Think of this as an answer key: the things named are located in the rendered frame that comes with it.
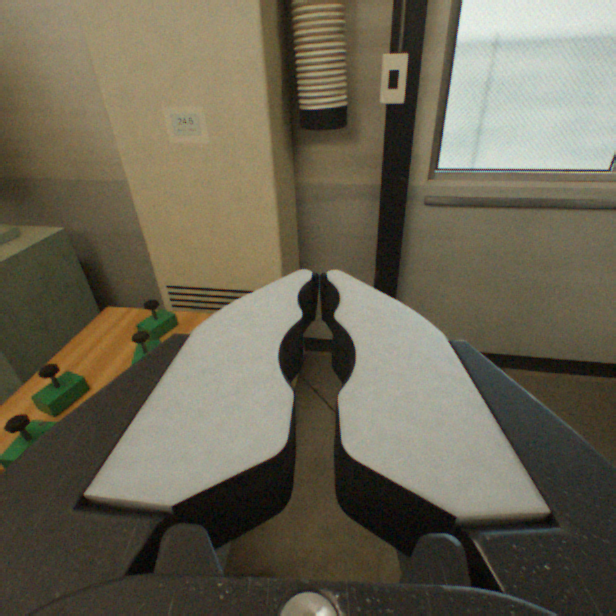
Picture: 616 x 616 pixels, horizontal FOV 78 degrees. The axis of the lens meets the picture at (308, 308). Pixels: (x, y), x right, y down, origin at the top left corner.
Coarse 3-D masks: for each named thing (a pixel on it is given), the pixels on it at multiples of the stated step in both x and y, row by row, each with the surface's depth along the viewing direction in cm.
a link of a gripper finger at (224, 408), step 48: (288, 288) 10; (192, 336) 8; (240, 336) 8; (288, 336) 8; (192, 384) 7; (240, 384) 7; (288, 384) 7; (144, 432) 6; (192, 432) 6; (240, 432) 6; (288, 432) 6; (96, 480) 5; (144, 480) 5; (192, 480) 5; (240, 480) 6; (288, 480) 6; (240, 528) 6
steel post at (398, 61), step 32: (416, 0) 106; (416, 32) 110; (384, 64) 113; (416, 64) 114; (384, 96) 118; (416, 96) 118; (384, 160) 130; (384, 192) 136; (384, 224) 143; (384, 256) 150; (384, 288) 158
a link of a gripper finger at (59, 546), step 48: (144, 384) 7; (48, 432) 6; (96, 432) 6; (0, 480) 5; (48, 480) 5; (0, 528) 5; (48, 528) 5; (96, 528) 5; (144, 528) 5; (0, 576) 4; (48, 576) 4; (96, 576) 4
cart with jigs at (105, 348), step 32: (96, 320) 135; (128, 320) 134; (160, 320) 124; (192, 320) 132; (64, 352) 120; (96, 352) 120; (128, 352) 119; (32, 384) 109; (64, 384) 101; (96, 384) 108; (0, 416) 100; (32, 416) 99; (64, 416) 99; (0, 448) 91
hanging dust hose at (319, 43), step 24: (312, 0) 101; (336, 0) 102; (312, 24) 104; (336, 24) 105; (312, 48) 107; (336, 48) 109; (312, 72) 111; (336, 72) 111; (312, 96) 114; (336, 96) 115; (312, 120) 117; (336, 120) 118
